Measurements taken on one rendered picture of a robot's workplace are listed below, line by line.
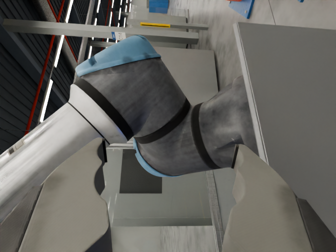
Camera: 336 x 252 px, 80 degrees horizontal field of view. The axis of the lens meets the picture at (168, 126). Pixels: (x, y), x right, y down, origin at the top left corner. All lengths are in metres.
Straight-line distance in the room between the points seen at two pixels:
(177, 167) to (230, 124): 0.13
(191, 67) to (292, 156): 4.11
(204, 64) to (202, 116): 4.12
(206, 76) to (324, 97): 4.00
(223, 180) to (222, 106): 1.06
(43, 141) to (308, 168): 0.29
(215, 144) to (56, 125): 0.21
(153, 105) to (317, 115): 0.19
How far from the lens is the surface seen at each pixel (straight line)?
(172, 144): 0.32
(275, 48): 0.29
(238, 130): 0.26
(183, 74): 4.16
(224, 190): 1.30
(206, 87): 4.10
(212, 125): 0.29
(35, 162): 0.29
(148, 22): 5.49
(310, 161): 0.23
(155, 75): 0.29
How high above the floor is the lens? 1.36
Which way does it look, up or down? 5 degrees down
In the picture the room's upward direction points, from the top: 88 degrees counter-clockwise
